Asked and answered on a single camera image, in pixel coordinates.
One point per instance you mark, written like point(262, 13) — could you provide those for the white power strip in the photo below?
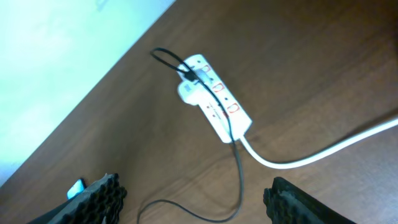
point(221, 108)

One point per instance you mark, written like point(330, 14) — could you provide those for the white USB charger adapter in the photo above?
point(193, 92)

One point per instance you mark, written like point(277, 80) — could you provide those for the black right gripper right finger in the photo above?
point(286, 203)

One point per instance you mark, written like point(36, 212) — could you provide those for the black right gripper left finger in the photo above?
point(100, 203)

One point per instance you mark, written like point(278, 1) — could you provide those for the blue Galaxy smartphone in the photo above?
point(76, 188)

